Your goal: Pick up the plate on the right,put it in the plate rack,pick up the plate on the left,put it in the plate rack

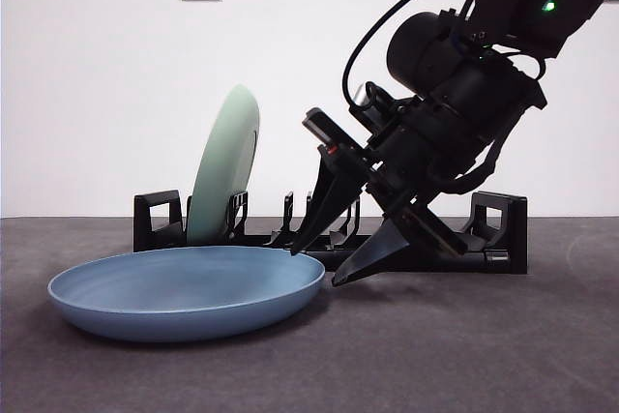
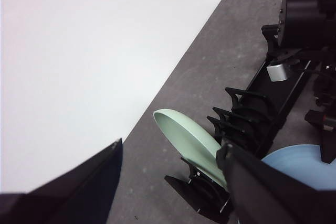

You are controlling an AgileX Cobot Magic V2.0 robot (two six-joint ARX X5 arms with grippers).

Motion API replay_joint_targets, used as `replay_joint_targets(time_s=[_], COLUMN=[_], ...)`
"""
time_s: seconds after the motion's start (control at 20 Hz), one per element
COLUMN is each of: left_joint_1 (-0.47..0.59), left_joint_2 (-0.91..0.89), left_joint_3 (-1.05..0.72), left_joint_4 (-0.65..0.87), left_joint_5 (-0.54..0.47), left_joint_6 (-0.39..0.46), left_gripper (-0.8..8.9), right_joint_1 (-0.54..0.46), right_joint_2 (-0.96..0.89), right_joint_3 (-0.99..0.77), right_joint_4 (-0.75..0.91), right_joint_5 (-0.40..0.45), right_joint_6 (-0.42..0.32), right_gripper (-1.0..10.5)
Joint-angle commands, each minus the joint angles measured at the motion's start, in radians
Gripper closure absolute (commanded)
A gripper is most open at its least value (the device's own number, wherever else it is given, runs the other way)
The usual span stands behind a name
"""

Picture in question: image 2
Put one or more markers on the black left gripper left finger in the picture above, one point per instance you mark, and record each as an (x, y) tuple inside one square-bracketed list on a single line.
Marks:
[(78, 190)]

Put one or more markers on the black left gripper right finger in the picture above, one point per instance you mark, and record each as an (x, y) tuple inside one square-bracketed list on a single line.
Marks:
[(267, 195)]

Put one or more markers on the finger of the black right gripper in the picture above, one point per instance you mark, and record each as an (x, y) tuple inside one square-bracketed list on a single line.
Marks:
[(329, 148)]

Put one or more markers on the light blue plate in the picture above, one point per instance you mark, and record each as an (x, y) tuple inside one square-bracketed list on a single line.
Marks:
[(294, 161)]

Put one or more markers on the pale green plate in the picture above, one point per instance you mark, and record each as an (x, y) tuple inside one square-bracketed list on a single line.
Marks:
[(189, 142)]

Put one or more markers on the black plate rack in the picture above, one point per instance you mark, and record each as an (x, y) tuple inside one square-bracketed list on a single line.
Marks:
[(278, 95)]

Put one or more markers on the pale grey camera box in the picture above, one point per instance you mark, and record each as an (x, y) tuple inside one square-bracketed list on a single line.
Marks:
[(277, 72)]

